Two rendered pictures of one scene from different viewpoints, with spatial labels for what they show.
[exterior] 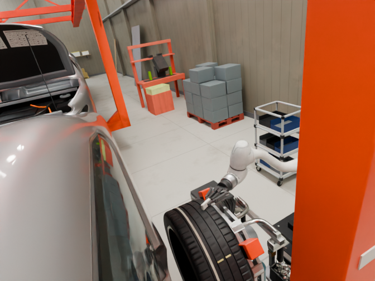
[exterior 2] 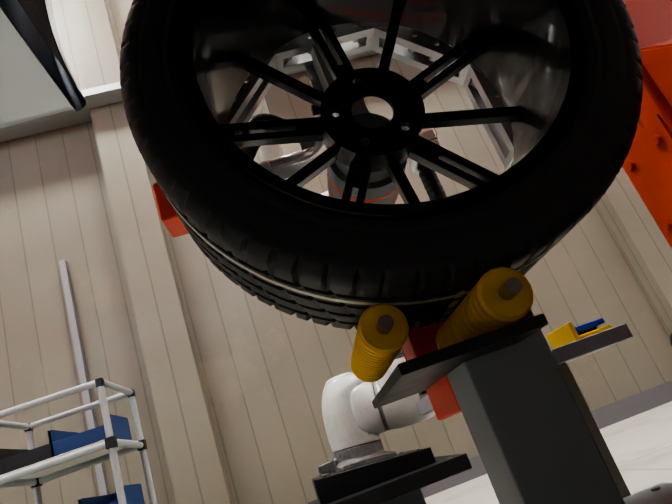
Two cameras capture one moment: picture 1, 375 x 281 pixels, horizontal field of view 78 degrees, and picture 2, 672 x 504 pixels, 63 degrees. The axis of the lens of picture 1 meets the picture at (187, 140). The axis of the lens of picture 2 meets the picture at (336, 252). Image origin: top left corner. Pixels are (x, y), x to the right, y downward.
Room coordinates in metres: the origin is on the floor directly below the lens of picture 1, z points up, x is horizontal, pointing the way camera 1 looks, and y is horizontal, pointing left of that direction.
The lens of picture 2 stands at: (0.87, 0.72, 0.40)
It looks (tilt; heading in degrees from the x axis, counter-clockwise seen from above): 20 degrees up; 284
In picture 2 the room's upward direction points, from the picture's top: 20 degrees counter-clockwise
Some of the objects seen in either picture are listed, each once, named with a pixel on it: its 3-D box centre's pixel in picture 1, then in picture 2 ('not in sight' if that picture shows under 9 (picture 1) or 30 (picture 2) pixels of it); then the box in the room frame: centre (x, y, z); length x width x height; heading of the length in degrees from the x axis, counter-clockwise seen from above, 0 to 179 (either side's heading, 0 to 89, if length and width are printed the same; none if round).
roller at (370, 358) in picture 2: not in sight; (375, 348); (1.04, 0.00, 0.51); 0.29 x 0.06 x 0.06; 111
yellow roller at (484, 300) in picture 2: not in sight; (476, 321); (0.90, 0.02, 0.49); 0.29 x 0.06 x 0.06; 111
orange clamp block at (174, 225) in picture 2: not in sight; (189, 204); (1.25, -0.02, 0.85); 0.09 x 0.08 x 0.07; 21
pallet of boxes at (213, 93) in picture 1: (211, 93); not in sight; (5.36, -0.74, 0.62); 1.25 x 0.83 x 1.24; 24
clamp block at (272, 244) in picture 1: (276, 242); (422, 151); (0.88, -0.39, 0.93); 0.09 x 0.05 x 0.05; 111
